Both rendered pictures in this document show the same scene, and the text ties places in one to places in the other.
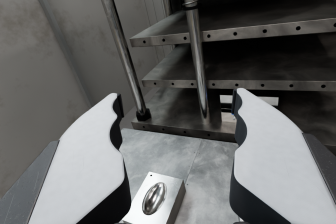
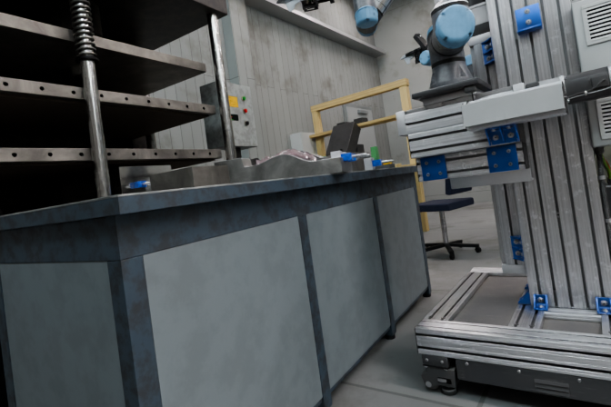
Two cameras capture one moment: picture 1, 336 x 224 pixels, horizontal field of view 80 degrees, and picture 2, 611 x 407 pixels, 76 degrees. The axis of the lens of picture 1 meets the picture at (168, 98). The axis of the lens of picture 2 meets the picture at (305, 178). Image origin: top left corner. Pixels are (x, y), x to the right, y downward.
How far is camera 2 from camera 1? 1.56 m
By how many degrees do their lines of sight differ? 88
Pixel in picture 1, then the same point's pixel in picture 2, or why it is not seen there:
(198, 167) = not seen: hidden behind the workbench
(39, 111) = not seen: outside the picture
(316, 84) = (189, 152)
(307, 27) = (174, 104)
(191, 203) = not seen: hidden behind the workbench
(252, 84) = (147, 153)
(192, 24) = (93, 74)
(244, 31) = (134, 98)
